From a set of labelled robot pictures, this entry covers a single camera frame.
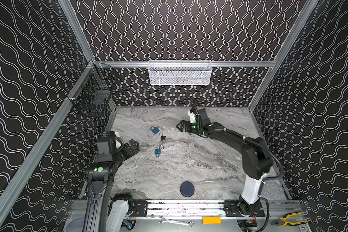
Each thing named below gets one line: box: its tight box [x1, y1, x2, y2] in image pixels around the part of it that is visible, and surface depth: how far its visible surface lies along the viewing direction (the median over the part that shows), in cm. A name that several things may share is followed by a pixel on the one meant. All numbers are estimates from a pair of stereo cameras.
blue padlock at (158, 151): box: [154, 144, 165, 155], surface depth 97 cm
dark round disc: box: [179, 180, 195, 198], surface depth 83 cm
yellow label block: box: [202, 216, 222, 225], surface depth 73 cm
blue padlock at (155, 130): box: [150, 125, 160, 135], surface depth 108 cm
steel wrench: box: [158, 216, 195, 228], surface depth 72 cm
